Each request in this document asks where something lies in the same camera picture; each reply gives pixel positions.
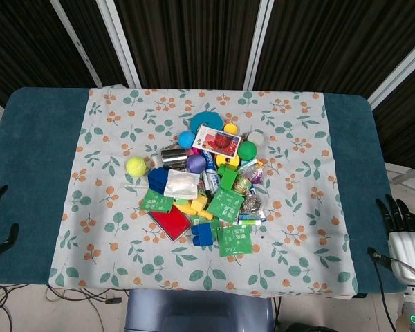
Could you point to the floral leaf print tablecloth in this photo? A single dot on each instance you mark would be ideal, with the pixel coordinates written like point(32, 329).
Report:
point(124, 249)

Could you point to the yellow rubber toy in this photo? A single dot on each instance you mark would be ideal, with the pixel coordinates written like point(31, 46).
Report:
point(185, 209)

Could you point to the teal table cover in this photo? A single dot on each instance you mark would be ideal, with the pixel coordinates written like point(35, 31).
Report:
point(38, 155)

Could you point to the white card box red picture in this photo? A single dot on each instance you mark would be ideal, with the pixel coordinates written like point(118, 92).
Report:
point(218, 140)

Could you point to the green ball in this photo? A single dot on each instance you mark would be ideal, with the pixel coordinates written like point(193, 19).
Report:
point(247, 150)

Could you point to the small green block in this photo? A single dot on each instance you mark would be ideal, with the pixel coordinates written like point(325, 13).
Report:
point(183, 200)

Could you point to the green white glue stick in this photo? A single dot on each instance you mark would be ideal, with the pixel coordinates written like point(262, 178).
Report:
point(252, 221)

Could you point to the white plastic pouch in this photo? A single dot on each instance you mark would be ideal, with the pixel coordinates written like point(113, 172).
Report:
point(181, 183)

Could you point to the clear plastic bag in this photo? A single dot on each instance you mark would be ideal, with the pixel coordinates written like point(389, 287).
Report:
point(252, 171)

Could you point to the shiny metal cup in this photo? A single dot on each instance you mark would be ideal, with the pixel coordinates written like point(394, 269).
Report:
point(173, 159)

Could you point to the clear plastic tube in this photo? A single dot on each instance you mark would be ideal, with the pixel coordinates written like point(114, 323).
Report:
point(136, 186)

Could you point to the white round lid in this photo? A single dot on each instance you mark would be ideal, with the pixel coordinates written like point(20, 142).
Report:
point(256, 139)

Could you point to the blue grid block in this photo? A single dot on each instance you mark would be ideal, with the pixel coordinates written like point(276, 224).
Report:
point(156, 180)

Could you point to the yellow plastic toy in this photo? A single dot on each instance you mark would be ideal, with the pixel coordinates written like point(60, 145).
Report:
point(226, 160)

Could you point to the green tea sachet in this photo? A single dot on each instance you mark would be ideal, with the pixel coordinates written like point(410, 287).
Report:
point(235, 241)
point(224, 204)
point(155, 202)

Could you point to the large green building brick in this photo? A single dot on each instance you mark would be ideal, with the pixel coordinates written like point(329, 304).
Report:
point(227, 176)

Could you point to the red stamp pad case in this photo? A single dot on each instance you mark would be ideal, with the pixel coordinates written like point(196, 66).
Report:
point(169, 223)

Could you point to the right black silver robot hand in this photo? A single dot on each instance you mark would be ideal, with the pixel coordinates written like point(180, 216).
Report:
point(409, 252)

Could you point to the yellow tennis ball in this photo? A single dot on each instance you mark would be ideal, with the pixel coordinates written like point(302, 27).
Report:
point(137, 166)

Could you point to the yellow foam cube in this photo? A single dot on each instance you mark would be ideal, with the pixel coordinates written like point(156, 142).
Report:
point(198, 203)

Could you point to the light blue ball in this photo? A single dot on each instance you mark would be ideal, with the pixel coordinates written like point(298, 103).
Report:
point(186, 139)

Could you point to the blue building brick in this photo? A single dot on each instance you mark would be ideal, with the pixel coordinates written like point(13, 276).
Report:
point(203, 236)

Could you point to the clear plastic container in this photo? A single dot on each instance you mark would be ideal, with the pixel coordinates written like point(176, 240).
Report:
point(252, 203)

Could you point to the purple fabric ball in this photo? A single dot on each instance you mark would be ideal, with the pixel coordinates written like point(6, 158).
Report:
point(196, 164)

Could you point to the yellow round ball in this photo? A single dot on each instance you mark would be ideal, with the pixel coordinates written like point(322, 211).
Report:
point(230, 128)

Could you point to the blue white tube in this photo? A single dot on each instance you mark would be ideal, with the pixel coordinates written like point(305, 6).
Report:
point(212, 173)

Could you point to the small green tin can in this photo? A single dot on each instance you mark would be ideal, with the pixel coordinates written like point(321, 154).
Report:
point(242, 183)

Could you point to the white partition frame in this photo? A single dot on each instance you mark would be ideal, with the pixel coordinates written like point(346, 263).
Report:
point(397, 76)
point(77, 45)
point(119, 41)
point(257, 45)

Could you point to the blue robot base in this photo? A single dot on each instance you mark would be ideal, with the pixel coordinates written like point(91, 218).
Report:
point(200, 311)

